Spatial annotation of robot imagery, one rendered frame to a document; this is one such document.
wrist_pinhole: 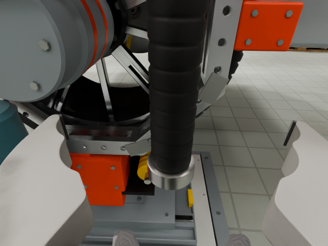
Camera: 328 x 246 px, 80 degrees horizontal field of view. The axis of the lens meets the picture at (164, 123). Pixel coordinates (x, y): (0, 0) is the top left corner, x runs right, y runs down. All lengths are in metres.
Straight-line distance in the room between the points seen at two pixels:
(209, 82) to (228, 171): 0.97
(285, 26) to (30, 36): 0.34
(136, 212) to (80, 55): 0.63
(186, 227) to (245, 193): 0.48
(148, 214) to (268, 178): 0.79
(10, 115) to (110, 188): 0.29
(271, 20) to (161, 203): 0.67
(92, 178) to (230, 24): 0.44
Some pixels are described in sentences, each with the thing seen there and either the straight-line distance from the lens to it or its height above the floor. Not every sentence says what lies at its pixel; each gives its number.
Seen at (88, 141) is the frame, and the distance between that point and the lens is 0.47.
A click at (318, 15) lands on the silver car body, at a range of 0.87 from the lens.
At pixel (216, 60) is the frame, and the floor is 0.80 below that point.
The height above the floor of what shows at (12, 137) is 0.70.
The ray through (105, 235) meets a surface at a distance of 0.86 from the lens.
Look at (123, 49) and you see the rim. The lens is 0.47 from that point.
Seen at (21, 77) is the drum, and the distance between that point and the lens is 0.26.
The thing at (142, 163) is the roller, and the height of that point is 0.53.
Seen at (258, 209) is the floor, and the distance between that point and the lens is 1.17.
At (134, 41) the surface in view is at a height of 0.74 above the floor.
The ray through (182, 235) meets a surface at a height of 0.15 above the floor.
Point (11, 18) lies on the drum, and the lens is 0.24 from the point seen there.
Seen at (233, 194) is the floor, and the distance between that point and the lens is 1.18.
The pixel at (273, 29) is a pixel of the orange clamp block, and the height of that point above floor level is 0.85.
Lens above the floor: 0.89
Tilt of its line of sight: 33 degrees down
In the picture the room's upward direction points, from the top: 1 degrees clockwise
